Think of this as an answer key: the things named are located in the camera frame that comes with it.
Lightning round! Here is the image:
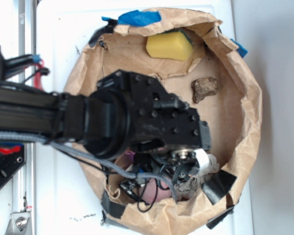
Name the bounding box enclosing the metal corner bracket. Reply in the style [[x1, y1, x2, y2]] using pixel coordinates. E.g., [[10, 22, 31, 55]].
[[5, 212, 32, 235]]

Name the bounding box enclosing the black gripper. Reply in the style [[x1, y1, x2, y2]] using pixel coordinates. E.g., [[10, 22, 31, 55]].
[[97, 70, 212, 165]]

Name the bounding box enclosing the brown paper bag bin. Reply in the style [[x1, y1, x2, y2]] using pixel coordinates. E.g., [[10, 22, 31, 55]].
[[65, 8, 262, 235]]

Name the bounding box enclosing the pink plush bunny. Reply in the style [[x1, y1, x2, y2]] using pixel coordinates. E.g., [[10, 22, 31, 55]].
[[123, 150, 173, 204]]

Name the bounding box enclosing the crumpled grey paper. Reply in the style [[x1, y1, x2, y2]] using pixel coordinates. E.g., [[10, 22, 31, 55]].
[[174, 154, 220, 201]]

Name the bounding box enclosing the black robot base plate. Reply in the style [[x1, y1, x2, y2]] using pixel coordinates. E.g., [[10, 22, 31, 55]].
[[0, 142, 26, 190]]

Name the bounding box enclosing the red cable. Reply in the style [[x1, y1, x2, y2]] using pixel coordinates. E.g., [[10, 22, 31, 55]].
[[0, 28, 46, 90]]

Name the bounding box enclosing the aluminium rail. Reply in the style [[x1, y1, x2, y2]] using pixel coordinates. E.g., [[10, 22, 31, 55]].
[[12, 0, 36, 235]]

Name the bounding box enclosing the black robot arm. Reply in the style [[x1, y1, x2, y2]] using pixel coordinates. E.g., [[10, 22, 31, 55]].
[[0, 70, 211, 165]]

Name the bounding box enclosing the brown rock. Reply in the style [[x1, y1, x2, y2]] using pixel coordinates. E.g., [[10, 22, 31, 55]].
[[191, 77, 219, 103]]

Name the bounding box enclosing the yellow sponge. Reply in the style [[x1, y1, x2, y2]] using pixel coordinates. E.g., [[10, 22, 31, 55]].
[[146, 31, 193, 61]]

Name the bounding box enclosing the grey braided cable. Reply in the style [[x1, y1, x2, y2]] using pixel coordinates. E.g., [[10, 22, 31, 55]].
[[0, 129, 178, 201]]

